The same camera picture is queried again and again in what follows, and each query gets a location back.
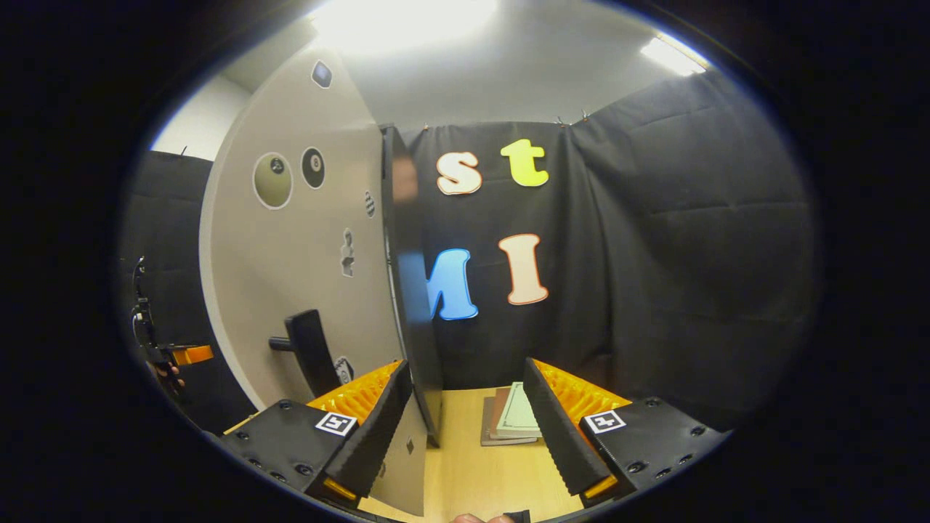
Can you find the small ceiling light panel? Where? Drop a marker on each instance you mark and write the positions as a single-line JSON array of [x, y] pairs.
[[672, 57]]

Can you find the black backdrop cloth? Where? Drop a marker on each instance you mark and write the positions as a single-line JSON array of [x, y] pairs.
[[690, 254]]

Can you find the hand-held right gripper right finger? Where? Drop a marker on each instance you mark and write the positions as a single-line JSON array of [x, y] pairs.
[[559, 443]]

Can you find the pale green book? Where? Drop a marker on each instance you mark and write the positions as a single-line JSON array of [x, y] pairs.
[[519, 414]]

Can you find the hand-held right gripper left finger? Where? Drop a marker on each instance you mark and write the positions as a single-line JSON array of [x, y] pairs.
[[370, 443]]

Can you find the reddish-brown book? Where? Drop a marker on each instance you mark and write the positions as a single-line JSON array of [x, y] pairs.
[[500, 414]]

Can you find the large ceiling light panel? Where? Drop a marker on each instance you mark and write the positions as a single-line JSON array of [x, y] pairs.
[[407, 22]]

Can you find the beige cabinet door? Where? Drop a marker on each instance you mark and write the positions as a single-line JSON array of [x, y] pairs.
[[305, 261]]

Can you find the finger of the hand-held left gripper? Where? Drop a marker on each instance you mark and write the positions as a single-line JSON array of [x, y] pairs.
[[192, 355]]

